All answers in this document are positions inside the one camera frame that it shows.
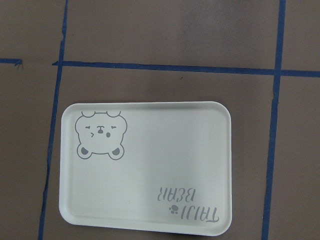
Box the pale green bear tray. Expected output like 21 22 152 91
59 101 232 236

